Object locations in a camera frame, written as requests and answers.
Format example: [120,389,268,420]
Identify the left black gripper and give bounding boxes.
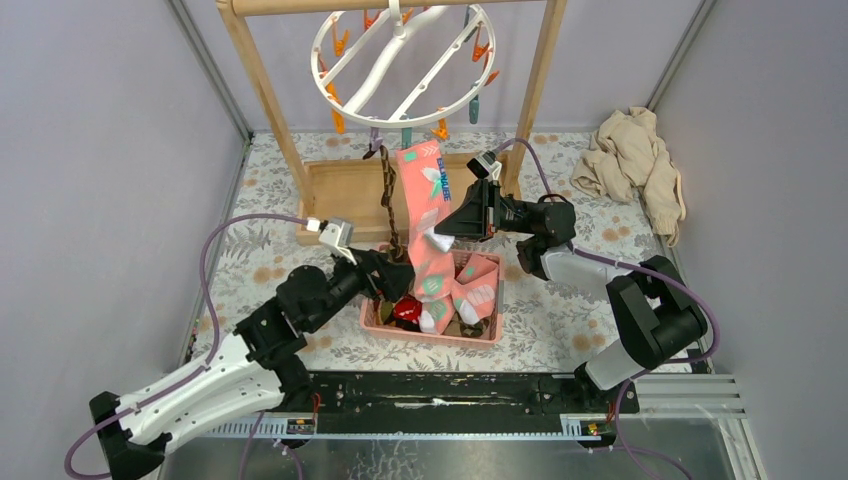
[307,247,420,335]

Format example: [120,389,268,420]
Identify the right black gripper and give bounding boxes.
[432,179,535,244]

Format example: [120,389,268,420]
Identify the red white patterned sock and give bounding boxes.
[391,295,423,327]

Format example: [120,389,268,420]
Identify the pink sock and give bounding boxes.
[414,255,497,335]
[396,140,454,302]

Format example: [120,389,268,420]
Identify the brown beige argyle sock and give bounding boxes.
[363,145,407,263]

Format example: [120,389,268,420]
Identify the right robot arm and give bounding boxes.
[435,180,708,412]

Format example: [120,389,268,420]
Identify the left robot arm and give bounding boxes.
[89,250,415,479]

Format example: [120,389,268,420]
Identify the white round clip hanger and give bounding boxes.
[309,1,500,138]

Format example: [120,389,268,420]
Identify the pink plastic basket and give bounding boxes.
[359,250,504,350]

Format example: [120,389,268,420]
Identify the floral table mat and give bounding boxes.
[193,132,662,372]

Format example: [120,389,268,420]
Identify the beige crumpled cloth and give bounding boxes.
[571,107,687,248]

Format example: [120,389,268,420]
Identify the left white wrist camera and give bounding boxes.
[306,217,357,265]

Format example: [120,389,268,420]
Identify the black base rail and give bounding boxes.
[265,371,640,436]

